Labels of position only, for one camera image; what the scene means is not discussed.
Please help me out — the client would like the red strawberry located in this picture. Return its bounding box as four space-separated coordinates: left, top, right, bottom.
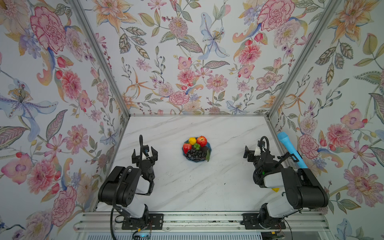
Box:
183 143 193 154

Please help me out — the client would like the blue polka dot plate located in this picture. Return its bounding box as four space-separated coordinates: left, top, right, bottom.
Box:
182 141 212 163

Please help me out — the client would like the yellow lemon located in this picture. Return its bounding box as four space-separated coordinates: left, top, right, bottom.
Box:
189 138 197 145

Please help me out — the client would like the dark grape bunch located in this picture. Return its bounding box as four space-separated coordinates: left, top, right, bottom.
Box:
185 150 211 163

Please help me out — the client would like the black avocado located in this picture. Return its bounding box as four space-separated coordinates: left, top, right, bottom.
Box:
201 146 210 154

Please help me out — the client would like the red apple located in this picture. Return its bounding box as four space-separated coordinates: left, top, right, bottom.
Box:
197 136 208 147

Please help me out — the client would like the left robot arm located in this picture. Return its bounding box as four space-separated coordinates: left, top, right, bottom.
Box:
98 145 158 222

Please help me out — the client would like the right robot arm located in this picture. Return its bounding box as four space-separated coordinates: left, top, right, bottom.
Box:
244 147 329 229

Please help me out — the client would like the black microphone stand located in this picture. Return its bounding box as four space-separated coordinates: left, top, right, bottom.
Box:
275 152 300 169

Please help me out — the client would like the blue microphone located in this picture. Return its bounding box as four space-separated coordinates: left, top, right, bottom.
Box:
277 132 308 169

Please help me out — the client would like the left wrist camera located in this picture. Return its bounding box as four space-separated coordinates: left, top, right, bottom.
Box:
141 145 150 159

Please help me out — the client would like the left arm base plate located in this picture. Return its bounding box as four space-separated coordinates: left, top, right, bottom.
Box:
122 214 164 231

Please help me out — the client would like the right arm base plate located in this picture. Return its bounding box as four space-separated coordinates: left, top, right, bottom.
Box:
241 213 286 231

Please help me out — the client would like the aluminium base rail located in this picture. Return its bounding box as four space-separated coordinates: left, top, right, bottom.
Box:
74 211 330 233

